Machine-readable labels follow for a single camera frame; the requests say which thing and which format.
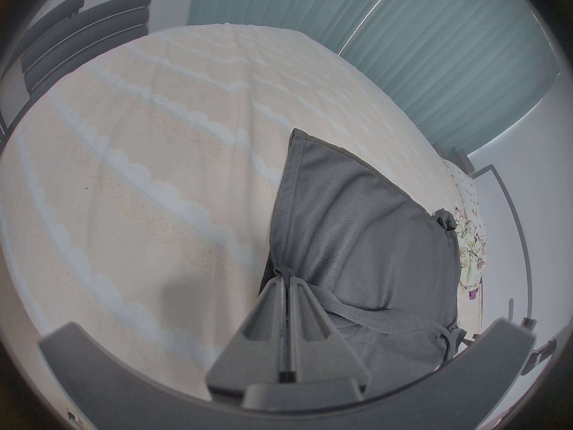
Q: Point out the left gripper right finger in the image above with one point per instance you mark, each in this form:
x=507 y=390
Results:
x=309 y=316

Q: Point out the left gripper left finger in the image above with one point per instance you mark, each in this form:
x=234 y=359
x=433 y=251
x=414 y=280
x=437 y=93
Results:
x=268 y=311

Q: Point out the black T-shirt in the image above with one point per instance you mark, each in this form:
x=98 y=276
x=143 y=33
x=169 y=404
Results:
x=358 y=240

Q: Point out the bed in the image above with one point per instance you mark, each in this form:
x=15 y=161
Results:
x=156 y=173

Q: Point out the purple garment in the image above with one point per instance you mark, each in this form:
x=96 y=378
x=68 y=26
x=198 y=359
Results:
x=473 y=292

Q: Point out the white printed pyjama top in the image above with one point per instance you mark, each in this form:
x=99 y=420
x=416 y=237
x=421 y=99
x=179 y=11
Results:
x=472 y=249

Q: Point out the white printed pillow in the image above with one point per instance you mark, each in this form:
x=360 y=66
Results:
x=468 y=195

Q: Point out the grey bedside table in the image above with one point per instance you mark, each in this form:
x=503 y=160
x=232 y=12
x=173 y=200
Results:
x=454 y=157

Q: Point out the blue-green curtain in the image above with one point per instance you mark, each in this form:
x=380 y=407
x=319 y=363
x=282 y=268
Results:
x=447 y=52
x=277 y=7

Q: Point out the black chest of drawers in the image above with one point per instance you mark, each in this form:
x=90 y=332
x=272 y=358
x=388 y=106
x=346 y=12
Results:
x=89 y=34

